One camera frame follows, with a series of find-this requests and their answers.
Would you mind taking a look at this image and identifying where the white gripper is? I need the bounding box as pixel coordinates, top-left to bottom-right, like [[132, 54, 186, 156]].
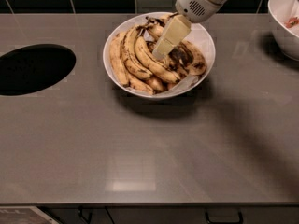
[[152, 0, 222, 60]]

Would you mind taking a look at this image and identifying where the dark spotted banana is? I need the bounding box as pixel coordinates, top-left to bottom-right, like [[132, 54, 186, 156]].
[[146, 14, 192, 69]]

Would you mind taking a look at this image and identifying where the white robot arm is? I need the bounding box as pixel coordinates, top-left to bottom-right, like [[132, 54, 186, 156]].
[[153, 0, 227, 60]]

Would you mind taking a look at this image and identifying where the small inner banana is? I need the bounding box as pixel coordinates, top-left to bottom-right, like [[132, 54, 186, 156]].
[[147, 41, 169, 67]]

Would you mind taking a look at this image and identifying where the right spotted yellow banana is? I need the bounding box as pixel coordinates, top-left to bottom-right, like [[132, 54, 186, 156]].
[[182, 40, 206, 76]]

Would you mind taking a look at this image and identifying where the middle long yellow banana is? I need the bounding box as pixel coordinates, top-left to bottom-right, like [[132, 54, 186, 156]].
[[135, 36, 180, 84]]

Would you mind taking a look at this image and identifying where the white bowl with bananas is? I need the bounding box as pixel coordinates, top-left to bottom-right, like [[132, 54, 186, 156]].
[[102, 12, 216, 101]]

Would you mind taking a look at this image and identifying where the bottom small yellow banana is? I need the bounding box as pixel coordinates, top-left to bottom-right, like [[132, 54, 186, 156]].
[[128, 74, 166, 95]]

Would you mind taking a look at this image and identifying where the leftmost yellow banana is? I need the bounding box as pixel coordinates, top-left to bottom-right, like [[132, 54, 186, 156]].
[[109, 32, 129, 87]]

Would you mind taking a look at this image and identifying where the white bowl at right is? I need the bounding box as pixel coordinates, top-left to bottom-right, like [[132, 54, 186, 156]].
[[268, 0, 299, 61]]

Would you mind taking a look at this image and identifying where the red food in bowl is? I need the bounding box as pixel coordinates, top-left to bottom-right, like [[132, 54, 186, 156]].
[[284, 17, 299, 28]]

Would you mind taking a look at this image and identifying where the dark oval counter hole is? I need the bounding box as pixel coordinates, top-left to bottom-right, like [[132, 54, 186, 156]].
[[0, 44, 76, 96]]

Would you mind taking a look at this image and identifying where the black drawer handle right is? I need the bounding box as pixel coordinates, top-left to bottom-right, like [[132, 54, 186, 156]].
[[205, 211, 244, 224]]

